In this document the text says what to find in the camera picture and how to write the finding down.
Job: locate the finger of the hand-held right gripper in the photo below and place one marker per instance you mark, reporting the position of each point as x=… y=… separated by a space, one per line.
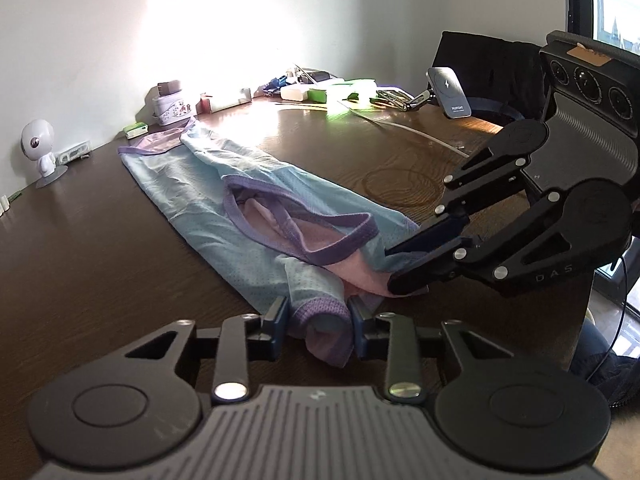
x=415 y=280
x=430 y=237

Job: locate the small red box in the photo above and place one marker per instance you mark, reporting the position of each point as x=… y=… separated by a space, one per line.
x=205 y=102

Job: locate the green and white box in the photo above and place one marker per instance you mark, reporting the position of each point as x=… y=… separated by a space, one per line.
x=136 y=130

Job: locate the blue clips pile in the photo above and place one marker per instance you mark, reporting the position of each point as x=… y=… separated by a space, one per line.
x=272 y=86

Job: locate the long green box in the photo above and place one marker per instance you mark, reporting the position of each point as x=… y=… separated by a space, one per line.
x=231 y=99

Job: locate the white clip holder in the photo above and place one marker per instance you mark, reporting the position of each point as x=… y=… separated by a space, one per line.
x=3 y=205

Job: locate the small green box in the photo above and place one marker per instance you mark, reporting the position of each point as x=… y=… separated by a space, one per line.
x=317 y=96

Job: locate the white rectangular device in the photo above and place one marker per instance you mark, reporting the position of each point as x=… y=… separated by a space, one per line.
x=74 y=153

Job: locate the grey box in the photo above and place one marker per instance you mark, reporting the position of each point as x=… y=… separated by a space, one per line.
x=169 y=87

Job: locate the window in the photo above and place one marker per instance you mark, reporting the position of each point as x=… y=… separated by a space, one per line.
x=607 y=0

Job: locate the white printed tin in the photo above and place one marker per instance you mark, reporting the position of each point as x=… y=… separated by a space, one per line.
x=172 y=109

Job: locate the person's jeans leg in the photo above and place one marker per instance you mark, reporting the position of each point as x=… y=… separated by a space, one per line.
x=607 y=360

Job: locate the pink and blue mesh shirt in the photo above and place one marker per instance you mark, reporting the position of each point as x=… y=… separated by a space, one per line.
x=210 y=200

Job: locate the small green flat piece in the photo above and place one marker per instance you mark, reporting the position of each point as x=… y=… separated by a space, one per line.
x=15 y=196

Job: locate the dark cloth covered chair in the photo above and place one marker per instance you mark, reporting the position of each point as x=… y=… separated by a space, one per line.
x=490 y=75

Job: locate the flat green box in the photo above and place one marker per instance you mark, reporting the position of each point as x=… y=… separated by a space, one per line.
x=352 y=89

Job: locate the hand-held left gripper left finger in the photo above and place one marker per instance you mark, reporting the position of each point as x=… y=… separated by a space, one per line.
x=277 y=330

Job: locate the white robot figurine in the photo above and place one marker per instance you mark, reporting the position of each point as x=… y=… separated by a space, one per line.
x=39 y=145

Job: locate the metal hex key set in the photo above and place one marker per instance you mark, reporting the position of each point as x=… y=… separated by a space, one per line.
x=397 y=99

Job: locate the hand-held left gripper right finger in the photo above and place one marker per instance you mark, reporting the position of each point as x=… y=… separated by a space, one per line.
x=356 y=330

